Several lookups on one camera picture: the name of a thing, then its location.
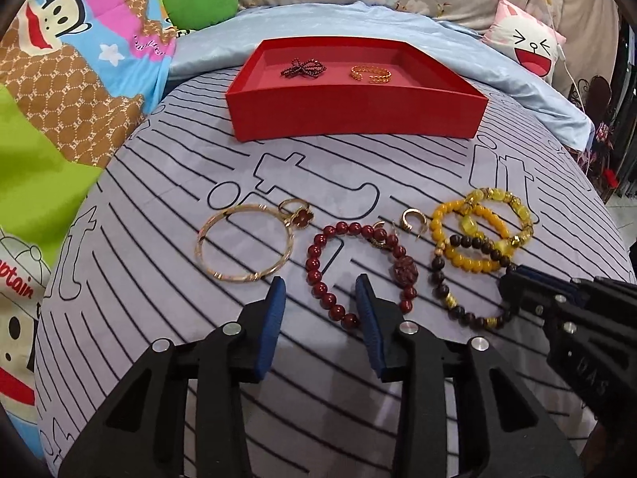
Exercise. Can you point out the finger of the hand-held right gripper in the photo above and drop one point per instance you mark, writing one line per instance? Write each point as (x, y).
(572, 343)
(545, 281)

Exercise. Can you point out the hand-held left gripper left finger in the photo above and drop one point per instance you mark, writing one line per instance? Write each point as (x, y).
(272, 323)

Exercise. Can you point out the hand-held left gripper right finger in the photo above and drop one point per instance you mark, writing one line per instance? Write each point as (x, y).
(371, 328)

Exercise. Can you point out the gold hoop earring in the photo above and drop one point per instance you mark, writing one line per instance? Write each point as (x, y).
(380, 241)
(409, 219)

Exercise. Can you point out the thin gold bangle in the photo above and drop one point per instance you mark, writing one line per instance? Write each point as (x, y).
(203, 245)

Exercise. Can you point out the red jewelry tray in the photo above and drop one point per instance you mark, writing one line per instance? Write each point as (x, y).
(348, 109)

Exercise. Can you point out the grey striped bed sheet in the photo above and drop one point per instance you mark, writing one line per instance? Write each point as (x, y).
(174, 159)

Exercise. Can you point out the pink cat face cushion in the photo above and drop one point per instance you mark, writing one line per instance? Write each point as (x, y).
(527, 45)

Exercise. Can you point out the dark beaded bow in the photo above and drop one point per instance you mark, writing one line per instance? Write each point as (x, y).
(301, 69)

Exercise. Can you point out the light blue quilt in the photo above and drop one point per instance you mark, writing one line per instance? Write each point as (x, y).
(323, 20)

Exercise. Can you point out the green pillow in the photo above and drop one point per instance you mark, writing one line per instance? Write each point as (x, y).
(199, 5)

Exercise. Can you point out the colourful cartoon monkey blanket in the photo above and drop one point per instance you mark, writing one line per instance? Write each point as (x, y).
(74, 35)

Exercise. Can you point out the dark metal scrollwork frame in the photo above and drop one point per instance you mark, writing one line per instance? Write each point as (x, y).
(594, 94)

